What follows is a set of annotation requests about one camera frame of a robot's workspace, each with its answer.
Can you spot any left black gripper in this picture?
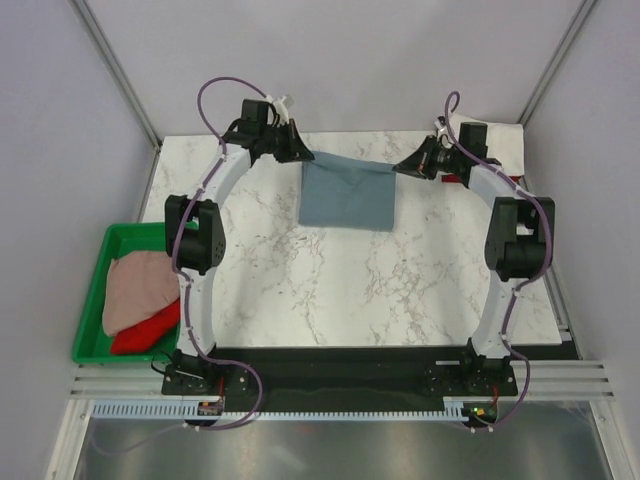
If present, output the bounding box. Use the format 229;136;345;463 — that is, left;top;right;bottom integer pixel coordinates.
259;120;313;165

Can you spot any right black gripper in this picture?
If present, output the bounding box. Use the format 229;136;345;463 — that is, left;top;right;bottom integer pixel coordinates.
394;136;463;182

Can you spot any blue-grey t-shirt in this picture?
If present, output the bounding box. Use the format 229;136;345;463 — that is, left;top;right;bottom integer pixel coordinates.
298;151;396;232

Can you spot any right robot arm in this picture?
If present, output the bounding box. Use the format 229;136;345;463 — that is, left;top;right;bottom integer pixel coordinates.
392;121;555;394

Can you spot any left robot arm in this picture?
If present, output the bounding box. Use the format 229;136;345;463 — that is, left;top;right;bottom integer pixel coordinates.
164;96;314;393

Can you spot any red item under white shirt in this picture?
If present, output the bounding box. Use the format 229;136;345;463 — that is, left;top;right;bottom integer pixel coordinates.
441;174;461;184

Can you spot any white folded t-shirt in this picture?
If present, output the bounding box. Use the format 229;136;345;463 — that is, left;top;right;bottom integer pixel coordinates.
450;113;525;178

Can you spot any pink folded t-shirt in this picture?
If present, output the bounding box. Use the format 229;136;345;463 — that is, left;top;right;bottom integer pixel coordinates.
102;251;180;337

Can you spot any red folded t-shirt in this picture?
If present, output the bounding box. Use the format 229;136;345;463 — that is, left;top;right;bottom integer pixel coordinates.
110;300;180;355

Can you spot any green plastic bin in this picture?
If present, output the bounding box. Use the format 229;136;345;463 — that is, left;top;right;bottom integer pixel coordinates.
71;222;177;365

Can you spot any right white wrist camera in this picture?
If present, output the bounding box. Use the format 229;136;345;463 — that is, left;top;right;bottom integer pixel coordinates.
434;116;452;148

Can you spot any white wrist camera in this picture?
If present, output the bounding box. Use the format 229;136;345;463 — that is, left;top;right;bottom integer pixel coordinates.
434;116;452;148
267;95;293;125

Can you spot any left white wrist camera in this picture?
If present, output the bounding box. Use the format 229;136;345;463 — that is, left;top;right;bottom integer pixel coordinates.
267;95;293;125

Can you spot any left aluminium frame post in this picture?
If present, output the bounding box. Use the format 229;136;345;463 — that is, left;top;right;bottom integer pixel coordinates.
68;0;162;153

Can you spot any aluminium frame post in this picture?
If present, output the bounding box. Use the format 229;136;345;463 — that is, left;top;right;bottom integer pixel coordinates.
518;0;600;127
68;0;162;153

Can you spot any right aluminium frame post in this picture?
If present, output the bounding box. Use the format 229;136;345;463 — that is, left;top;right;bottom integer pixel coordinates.
518;0;600;127

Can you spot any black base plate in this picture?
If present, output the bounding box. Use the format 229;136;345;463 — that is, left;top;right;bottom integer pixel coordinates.
161;347;518;410

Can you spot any white slotted cable duct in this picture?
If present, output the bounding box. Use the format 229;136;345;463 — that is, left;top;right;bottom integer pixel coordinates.
91;398;497;421

